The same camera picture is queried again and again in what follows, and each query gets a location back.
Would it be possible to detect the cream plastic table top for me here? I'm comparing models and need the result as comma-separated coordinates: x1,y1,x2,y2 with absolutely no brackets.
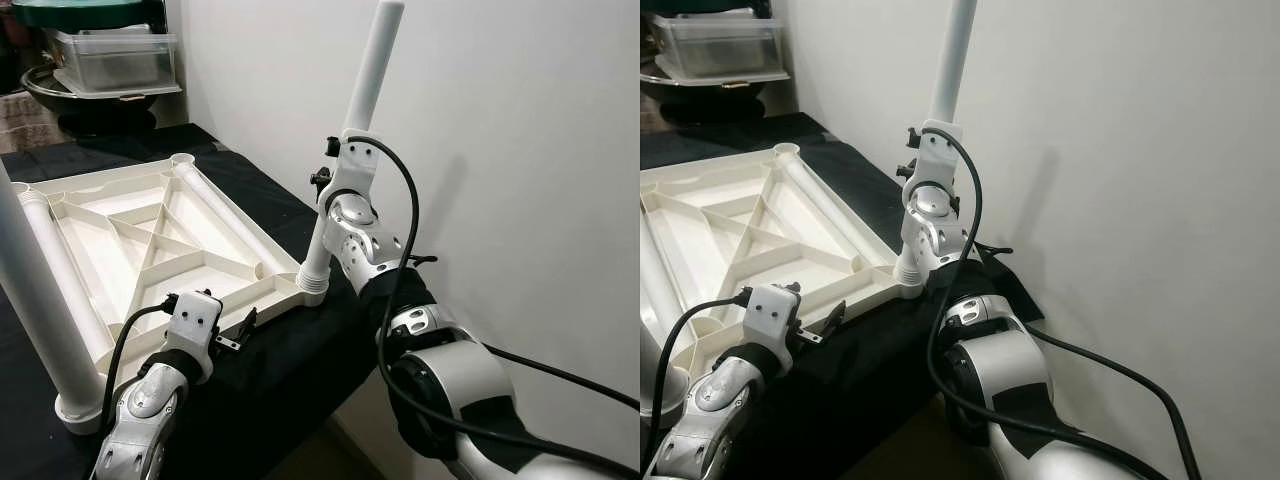
640,142,928,403
10,152,328,437

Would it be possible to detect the black table cloth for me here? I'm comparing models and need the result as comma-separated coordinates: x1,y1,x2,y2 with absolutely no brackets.
640,112,1046,480
0,122,441,480

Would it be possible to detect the black wok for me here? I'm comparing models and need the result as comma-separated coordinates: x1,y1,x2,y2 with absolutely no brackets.
20,60,183,139
640,55,793,126

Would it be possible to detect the clear lidded plastic container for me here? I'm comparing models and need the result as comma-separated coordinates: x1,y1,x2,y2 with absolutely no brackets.
44,27,183,100
648,10,793,88

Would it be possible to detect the patterned beige cloth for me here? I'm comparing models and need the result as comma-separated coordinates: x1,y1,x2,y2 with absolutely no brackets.
0,88,59,157

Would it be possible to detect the green pot lid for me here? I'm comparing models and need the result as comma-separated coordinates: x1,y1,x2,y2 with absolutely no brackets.
8,0,168,30
640,0,777,19

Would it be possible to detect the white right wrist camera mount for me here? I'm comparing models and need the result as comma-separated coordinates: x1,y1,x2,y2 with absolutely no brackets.
904,119,967,213
322,129,388,217

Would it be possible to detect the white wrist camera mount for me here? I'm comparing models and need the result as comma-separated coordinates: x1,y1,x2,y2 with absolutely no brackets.
322,129,388,217
904,119,967,213
163,289,224,383
741,282,804,378

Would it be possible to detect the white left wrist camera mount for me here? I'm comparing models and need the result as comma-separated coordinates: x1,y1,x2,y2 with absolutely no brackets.
741,282,804,378
163,289,224,383

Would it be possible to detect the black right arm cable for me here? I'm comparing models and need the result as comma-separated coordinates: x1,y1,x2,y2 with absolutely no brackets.
924,124,1203,480
343,135,641,480

